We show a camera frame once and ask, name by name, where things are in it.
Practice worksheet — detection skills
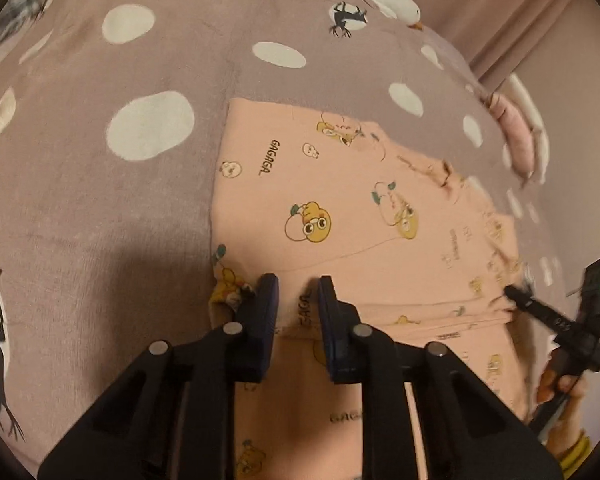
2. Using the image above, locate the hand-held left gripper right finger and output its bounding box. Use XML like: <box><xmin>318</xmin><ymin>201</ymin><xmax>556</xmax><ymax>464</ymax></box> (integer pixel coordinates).
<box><xmin>316</xmin><ymin>275</ymin><xmax>564</xmax><ymax>480</ymax></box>

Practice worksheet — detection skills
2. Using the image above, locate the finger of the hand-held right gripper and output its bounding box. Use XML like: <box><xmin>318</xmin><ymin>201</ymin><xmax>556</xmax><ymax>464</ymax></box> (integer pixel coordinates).
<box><xmin>503</xmin><ymin>284</ymin><xmax>573</xmax><ymax>335</ymax></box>

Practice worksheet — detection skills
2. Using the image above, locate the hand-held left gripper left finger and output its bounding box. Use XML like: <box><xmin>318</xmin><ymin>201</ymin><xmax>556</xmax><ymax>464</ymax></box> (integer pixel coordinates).
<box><xmin>37</xmin><ymin>272</ymin><xmax>281</xmax><ymax>480</ymax></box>

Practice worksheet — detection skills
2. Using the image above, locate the pink cartoon print garment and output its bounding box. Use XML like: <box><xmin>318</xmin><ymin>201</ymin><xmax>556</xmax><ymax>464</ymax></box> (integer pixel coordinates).
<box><xmin>207</xmin><ymin>97</ymin><xmax>531</xmax><ymax>480</ymax></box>

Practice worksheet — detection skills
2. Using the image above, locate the person's right forearm yellow sleeve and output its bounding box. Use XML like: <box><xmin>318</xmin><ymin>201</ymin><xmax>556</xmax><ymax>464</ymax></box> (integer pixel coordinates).
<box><xmin>544</xmin><ymin>407</ymin><xmax>595</xmax><ymax>468</ymax></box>

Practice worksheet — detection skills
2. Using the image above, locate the person's right hand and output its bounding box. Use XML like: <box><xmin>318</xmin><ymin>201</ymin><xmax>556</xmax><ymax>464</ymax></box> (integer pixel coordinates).
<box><xmin>536</xmin><ymin>350</ymin><xmax>590</xmax><ymax>413</ymax></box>

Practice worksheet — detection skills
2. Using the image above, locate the pink cushion with white trim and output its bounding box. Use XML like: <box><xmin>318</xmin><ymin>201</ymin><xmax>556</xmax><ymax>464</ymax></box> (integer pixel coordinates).
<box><xmin>484</xmin><ymin>72</ymin><xmax>552</xmax><ymax>187</ymax></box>

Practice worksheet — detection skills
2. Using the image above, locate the mauve polka dot bedspread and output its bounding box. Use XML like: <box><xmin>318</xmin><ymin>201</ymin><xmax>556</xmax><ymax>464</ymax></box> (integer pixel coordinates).
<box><xmin>0</xmin><ymin>0</ymin><xmax>566</xmax><ymax>476</ymax></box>

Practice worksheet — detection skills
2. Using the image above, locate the pink curtain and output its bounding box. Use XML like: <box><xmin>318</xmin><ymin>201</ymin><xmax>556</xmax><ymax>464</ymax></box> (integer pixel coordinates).
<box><xmin>405</xmin><ymin>0</ymin><xmax>583</xmax><ymax>92</ymax></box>

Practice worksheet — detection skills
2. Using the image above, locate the plaid pillow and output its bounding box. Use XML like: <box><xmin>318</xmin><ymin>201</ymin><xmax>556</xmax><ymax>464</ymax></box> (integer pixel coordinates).
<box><xmin>0</xmin><ymin>0</ymin><xmax>63</xmax><ymax>78</ymax></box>

